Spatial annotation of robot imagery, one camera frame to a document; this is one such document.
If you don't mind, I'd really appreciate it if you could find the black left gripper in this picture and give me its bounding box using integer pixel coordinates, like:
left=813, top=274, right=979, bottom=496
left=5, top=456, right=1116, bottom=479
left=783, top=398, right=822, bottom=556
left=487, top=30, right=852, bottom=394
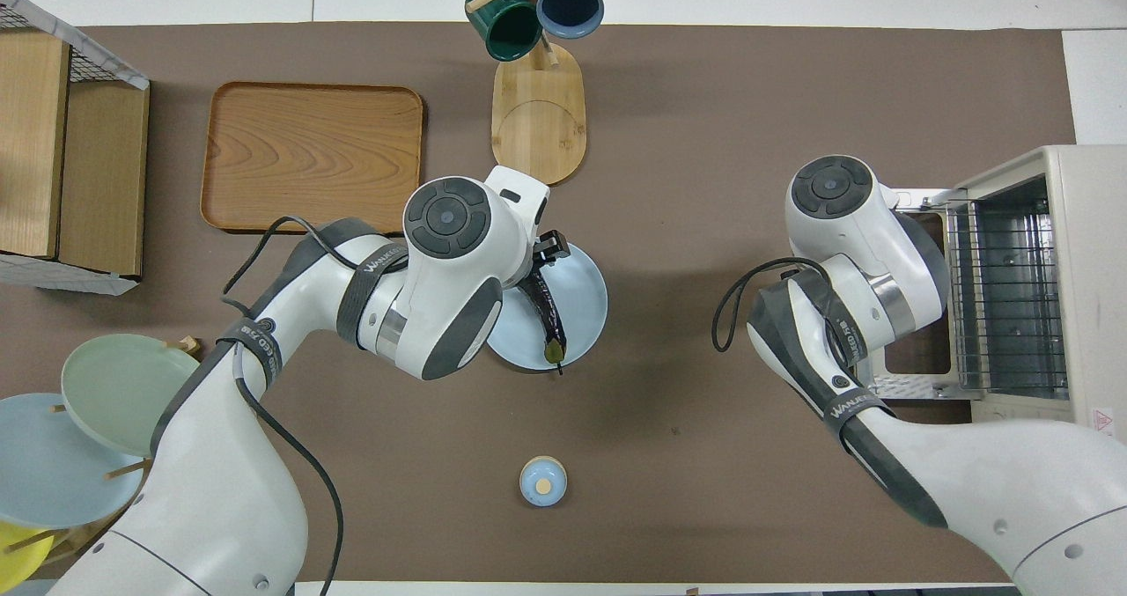
left=528, top=229, right=571, bottom=267

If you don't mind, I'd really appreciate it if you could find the pale blue plate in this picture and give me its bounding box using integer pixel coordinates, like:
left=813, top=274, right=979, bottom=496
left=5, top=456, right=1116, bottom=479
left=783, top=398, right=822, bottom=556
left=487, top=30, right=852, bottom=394
left=487, top=242, right=609, bottom=372

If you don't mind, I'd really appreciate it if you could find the dark purple eggplant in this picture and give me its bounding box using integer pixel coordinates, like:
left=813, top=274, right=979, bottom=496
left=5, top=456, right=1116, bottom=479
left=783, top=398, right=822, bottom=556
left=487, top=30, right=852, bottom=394
left=518, top=266, right=570, bottom=375

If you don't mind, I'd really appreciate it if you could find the glass oven door with handle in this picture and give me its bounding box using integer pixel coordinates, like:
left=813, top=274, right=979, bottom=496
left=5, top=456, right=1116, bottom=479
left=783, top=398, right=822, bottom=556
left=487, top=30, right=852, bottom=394
left=850, top=188, right=987, bottom=401

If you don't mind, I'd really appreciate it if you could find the cream toaster oven housing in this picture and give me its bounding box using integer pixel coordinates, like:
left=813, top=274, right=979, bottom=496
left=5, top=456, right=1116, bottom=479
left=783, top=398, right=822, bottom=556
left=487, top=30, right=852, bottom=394
left=951, top=144, right=1127, bottom=443

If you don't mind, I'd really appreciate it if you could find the wooden mug tree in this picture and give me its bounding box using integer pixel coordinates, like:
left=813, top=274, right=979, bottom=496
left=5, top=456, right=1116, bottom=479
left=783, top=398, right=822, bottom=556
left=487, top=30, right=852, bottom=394
left=465, top=0, right=608, bottom=188

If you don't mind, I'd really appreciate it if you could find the brown table mat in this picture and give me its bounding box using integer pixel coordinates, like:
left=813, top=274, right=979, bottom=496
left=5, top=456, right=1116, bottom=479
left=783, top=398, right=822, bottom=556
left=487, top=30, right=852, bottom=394
left=0, top=20, right=1119, bottom=585

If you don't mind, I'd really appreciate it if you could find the dark green ceramic mug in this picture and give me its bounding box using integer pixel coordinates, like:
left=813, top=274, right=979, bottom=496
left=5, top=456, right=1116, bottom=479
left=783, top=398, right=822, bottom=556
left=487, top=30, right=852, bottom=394
left=465, top=0, right=543, bottom=63

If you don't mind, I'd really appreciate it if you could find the small blue lidded jar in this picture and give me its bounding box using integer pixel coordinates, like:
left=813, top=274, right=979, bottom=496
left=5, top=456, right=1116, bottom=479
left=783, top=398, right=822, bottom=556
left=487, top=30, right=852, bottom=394
left=519, top=456, right=568, bottom=508

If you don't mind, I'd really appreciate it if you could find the blue ceramic mug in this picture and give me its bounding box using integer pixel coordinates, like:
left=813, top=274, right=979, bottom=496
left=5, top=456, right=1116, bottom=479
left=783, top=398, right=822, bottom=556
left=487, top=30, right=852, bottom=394
left=535, top=0, right=606, bottom=40

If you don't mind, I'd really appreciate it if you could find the wooden serving tray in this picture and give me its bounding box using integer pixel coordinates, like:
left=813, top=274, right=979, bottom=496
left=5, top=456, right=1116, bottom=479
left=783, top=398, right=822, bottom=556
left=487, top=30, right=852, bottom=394
left=200, top=82, right=425, bottom=237

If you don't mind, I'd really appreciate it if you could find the wooden plate rack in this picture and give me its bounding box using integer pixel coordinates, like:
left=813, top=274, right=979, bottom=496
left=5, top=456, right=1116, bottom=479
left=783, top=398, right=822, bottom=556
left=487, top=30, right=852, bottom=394
left=0, top=336, right=202, bottom=566

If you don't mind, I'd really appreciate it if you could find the mint green plate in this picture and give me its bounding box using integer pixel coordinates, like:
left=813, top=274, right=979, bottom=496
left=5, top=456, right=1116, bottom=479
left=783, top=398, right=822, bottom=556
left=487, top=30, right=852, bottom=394
left=61, top=334, right=203, bottom=457

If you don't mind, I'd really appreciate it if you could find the wooden crate with mesh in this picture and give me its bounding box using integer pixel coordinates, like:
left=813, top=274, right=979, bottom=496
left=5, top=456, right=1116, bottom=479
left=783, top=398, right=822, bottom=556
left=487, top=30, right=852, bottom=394
left=0, top=0, right=151, bottom=296

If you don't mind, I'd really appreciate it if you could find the light blue racked plate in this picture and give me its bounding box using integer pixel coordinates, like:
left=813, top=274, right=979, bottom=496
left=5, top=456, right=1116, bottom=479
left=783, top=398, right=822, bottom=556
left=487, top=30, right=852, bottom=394
left=0, top=393, right=146, bottom=530

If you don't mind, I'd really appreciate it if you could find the yellow plate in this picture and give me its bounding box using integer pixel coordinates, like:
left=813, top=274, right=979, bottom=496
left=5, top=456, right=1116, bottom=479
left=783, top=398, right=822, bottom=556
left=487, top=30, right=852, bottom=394
left=0, top=520, right=54, bottom=588

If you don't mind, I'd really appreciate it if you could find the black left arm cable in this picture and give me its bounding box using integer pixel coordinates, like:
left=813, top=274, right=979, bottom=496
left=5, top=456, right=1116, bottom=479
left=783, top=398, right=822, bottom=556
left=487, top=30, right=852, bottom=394
left=220, top=216, right=353, bottom=596

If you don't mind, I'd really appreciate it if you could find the metal oven wire rack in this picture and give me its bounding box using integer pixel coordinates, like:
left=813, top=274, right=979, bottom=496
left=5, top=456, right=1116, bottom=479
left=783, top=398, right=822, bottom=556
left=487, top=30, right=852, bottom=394
left=947, top=200, right=1071, bottom=399

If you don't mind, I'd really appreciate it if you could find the black wire basket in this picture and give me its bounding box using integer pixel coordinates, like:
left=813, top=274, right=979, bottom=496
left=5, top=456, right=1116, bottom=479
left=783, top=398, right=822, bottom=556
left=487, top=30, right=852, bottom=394
left=0, top=2, right=99, bottom=86

